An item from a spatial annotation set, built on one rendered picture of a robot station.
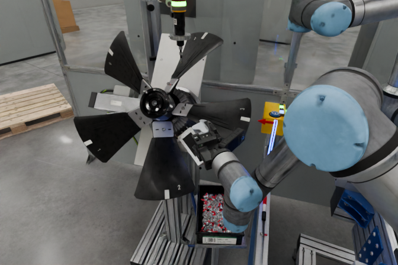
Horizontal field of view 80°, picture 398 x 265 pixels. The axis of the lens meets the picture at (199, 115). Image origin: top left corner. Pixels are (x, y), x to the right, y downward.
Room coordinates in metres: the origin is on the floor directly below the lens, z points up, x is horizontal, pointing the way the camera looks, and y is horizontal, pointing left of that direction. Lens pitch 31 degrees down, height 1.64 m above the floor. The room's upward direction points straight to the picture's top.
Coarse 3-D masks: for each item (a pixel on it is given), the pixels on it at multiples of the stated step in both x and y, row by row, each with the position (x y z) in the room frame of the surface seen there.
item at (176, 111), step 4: (180, 104) 0.84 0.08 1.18; (184, 104) 0.84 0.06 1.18; (188, 104) 0.84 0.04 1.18; (176, 108) 0.81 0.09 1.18; (180, 108) 0.81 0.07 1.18; (188, 108) 0.81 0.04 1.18; (172, 112) 0.77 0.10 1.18; (176, 112) 0.78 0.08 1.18; (184, 112) 0.78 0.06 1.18; (184, 116) 0.75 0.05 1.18
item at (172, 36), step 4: (172, 12) 0.82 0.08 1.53; (172, 16) 0.82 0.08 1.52; (172, 20) 0.83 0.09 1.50; (172, 24) 0.83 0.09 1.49; (172, 36) 0.78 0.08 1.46; (176, 36) 0.78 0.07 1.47; (180, 36) 0.78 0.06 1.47; (184, 36) 0.78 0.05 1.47; (188, 36) 0.78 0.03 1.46; (176, 40) 0.77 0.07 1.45; (180, 40) 0.77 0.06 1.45
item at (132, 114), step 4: (136, 108) 0.81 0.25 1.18; (132, 112) 0.81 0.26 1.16; (140, 112) 0.81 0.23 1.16; (132, 116) 0.81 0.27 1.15; (136, 116) 0.81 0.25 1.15; (140, 116) 0.81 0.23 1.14; (144, 116) 0.82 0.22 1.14; (136, 120) 0.81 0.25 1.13; (140, 120) 0.81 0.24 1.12; (144, 120) 0.82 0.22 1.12; (148, 120) 0.82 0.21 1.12; (140, 124) 0.81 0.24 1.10; (144, 124) 0.82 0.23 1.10
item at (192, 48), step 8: (200, 32) 1.03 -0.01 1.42; (200, 40) 0.98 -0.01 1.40; (208, 40) 0.94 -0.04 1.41; (216, 40) 0.92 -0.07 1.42; (184, 48) 1.03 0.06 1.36; (192, 48) 0.97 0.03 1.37; (200, 48) 0.93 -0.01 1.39; (208, 48) 0.90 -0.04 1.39; (184, 56) 0.97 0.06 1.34; (192, 56) 0.91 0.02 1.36; (200, 56) 0.88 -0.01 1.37; (184, 64) 0.90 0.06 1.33; (192, 64) 0.87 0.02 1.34; (176, 72) 0.91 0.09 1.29; (184, 72) 0.86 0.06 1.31
